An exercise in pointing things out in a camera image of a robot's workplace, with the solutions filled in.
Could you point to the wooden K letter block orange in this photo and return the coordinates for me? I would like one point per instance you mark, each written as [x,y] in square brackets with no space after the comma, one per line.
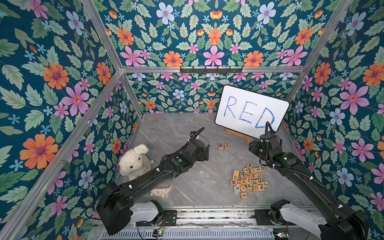
[244,196]

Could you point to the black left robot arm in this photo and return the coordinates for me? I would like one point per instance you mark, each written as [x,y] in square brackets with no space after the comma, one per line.
[117,206]

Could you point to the white plush bunny toy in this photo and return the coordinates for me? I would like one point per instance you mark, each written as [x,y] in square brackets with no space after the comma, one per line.
[135,163]

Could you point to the wooden U letter block orange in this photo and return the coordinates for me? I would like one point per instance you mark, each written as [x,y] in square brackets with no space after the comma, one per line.
[256,188]

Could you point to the round wooden toy clock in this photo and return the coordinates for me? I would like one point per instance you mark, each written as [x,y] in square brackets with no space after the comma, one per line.
[161,191]

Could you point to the black hook rail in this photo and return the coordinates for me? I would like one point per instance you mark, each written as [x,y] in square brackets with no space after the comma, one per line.
[210,70]

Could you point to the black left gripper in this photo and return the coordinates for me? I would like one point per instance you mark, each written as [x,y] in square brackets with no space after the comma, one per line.
[201,158]

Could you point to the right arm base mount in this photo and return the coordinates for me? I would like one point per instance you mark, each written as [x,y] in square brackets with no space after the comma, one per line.
[273,215]

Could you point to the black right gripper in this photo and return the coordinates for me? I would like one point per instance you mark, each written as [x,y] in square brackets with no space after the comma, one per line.
[256,148]

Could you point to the white whiteboard with RED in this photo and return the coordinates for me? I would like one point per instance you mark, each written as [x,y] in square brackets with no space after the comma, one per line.
[246,112]

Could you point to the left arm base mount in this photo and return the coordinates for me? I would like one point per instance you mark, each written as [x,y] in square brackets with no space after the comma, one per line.
[152,214]

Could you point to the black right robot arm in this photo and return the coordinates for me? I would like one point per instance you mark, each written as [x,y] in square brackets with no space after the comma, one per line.
[337,221]

